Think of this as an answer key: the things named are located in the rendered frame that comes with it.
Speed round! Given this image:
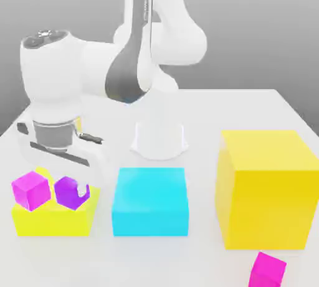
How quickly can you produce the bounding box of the large golden yellow box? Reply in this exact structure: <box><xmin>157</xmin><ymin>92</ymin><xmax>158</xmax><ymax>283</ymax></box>
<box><xmin>214</xmin><ymin>129</ymin><xmax>319</xmax><ymax>251</ymax></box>

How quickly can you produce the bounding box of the small magenta cube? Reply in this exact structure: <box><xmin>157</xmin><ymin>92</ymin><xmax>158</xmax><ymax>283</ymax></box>
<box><xmin>11</xmin><ymin>171</ymin><xmax>52</xmax><ymax>212</ymax></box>

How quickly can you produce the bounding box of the large lime yellow box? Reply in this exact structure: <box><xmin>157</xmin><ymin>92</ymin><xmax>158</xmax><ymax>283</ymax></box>
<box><xmin>11</xmin><ymin>166</ymin><xmax>101</xmax><ymax>237</ymax></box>

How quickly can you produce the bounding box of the small pink cube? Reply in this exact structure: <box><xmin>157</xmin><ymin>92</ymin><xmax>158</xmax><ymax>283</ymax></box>
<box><xmin>247</xmin><ymin>251</ymin><xmax>287</xmax><ymax>287</ymax></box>

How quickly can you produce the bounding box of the small purple cube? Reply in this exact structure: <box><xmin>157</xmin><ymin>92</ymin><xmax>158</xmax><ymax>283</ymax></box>
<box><xmin>53</xmin><ymin>176</ymin><xmax>91</xmax><ymax>211</ymax></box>

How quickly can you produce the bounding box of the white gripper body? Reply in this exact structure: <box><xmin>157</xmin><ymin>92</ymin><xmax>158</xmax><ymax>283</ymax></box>
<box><xmin>17</xmin><ymin>138</ymin><xmax>112</xmax><ymax>186</ymax></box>

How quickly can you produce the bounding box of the large cyan box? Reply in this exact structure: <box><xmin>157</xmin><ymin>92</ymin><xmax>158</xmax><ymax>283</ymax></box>
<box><xmin>111</xmin><ymin>167</ymin><xmax>189</xmax><ymax>237</ymax></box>

